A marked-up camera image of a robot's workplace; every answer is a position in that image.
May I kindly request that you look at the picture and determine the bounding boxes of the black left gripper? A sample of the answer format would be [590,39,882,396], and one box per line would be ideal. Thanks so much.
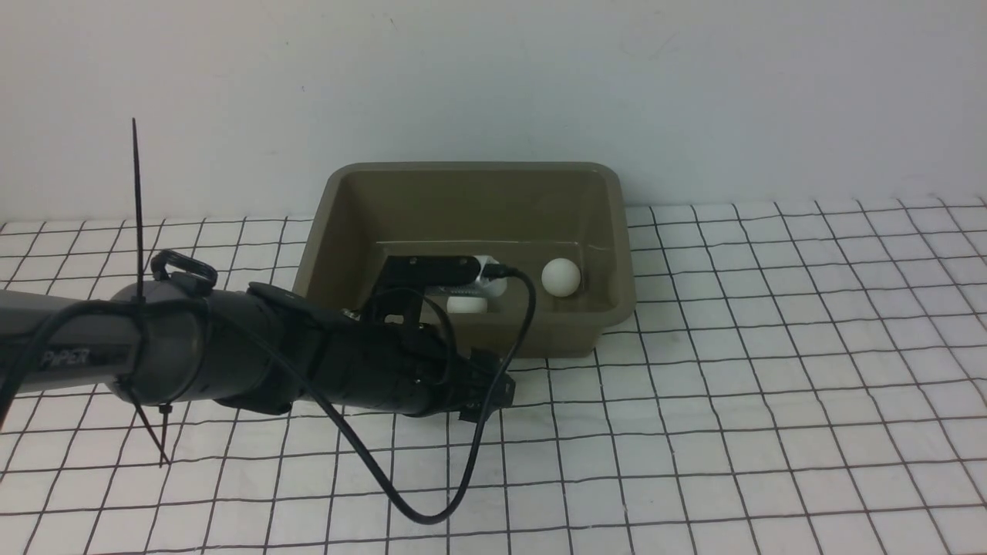
[308,314,516,424]

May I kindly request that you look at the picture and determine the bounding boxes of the white marked ping-pong ball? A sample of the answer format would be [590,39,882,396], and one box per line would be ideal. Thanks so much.
[541,257,582,298]

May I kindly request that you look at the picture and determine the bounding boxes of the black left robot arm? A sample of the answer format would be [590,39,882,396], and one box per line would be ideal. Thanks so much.
[20,281,515,422]

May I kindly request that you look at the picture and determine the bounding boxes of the olive green plastic bin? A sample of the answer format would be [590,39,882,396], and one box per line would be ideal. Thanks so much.
[292,162,637,358]

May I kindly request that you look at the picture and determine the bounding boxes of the white grid-pattern tablecloth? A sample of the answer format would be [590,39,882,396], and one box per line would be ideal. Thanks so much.
[1,197,986,554]

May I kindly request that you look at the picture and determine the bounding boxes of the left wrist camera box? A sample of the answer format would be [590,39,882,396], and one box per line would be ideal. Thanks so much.
[359,255,512,325]

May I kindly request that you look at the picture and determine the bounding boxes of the black cable tie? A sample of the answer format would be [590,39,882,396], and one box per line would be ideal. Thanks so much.
[117,116,172,468]

